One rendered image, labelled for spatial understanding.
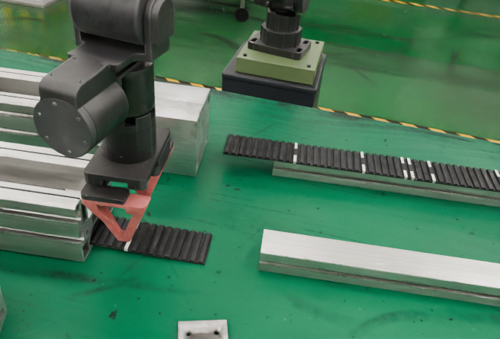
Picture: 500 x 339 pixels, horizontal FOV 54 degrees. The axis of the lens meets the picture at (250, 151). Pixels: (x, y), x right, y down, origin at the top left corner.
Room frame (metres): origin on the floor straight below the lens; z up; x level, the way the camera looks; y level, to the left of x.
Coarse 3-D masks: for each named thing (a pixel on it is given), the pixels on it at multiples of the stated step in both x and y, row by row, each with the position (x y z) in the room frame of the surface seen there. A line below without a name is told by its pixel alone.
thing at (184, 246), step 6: (180, 234) 0.45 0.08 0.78; (186, 234) 0.45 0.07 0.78; (192, 234) 0.45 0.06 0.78; (180, 240) 0.44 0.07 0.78; (186, 240) 0.44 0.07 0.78; (192, 240) 0.44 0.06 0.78; (180, 246) 0.43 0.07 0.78; (186, 246) 0.43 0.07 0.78; (192, 246) 0.43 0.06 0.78; (174, 252) 0.42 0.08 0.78; (180, 252) 0.42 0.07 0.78; (186, 252) 0.42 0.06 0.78; (174, 258) 0.41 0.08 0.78; (180, 258) 0.41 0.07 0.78; (186, 258) 0.41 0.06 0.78
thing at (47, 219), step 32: (0, 160) 0.47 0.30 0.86; (32, 160) 0.47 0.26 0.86; (64, 160) 0.47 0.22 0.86; (0, 192) 0.40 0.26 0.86; (32, 192) 0.41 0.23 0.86; (64, 192) 0.41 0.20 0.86; (0, 224) 0.39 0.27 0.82; (32, 224) 0.39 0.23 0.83; (64, 224) 0.39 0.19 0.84; (64, 256) 0.39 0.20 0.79
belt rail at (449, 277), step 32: (288, 256) 0.40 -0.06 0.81; (320, 256) 0.41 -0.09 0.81; (352, 256) 0.41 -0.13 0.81; (384, 256) 0.42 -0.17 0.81; (416, 256) 0.42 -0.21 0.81; (448, 256) 0.43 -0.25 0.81; (384, 288) 0.40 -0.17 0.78; (416, 288) 0.39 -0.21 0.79; (448, 288) 0.40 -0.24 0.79; (480, 288) 0.39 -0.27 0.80
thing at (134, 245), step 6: (144, 222) 0.46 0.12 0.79; (138, 228) 0.45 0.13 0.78; (144, 228) 0.45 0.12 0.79; (138, 234) 0.44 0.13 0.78; (144, 234) 0.44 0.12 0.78; (132, 240) 0.43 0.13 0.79; (138, 240) 0.43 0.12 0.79; (126, 246) 0.42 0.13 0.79; (132, 246) 0.42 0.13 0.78; (138, 246) 0.42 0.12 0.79; (132, 252) 0.41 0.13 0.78
